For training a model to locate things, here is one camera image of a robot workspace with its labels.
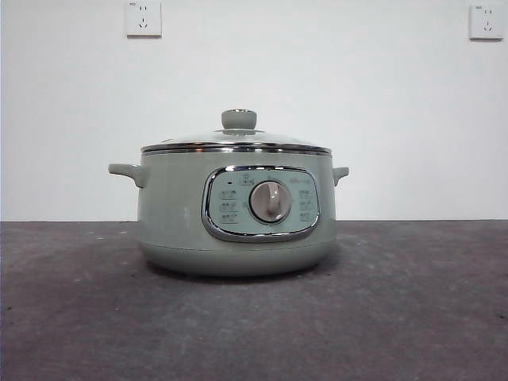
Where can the glass lid with green knob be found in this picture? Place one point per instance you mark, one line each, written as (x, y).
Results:
(238, 137)

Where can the pale green electric pot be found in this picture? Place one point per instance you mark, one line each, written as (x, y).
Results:
(178, 218)

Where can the white wall socket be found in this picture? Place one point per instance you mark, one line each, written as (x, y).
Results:
(144, 20)
(486, 22)

